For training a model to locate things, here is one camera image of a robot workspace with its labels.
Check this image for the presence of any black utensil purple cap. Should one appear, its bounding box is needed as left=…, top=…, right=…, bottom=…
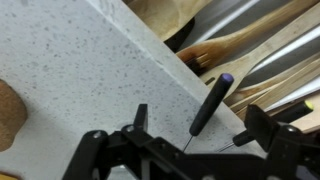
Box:
left=182, top=73, right=235, bottom=153

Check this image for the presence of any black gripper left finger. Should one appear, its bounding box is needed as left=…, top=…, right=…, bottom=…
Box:
left=61, top=103, right=198, bottom=180

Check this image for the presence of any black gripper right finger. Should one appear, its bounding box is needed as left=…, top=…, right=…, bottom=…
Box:
left=244, top=104, right=320, bottom=180

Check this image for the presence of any wooden spoon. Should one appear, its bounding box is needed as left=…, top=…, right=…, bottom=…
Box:
left=126, top=0, right=214, bottom=43

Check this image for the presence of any thin wooden turner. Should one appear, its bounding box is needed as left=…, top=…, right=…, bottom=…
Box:
left=223, top=53, right=320, bottom=114

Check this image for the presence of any orange carton box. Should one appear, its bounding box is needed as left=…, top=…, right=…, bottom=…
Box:
left=0, top=172, right=18, bottom=180

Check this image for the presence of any round cork lid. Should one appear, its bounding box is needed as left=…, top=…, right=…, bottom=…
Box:
left=0, top=79, right=29, bottom=153

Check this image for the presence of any flat wooden spatula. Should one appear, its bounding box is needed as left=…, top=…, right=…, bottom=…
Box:
left=199, top=3, right=320, bottom=98

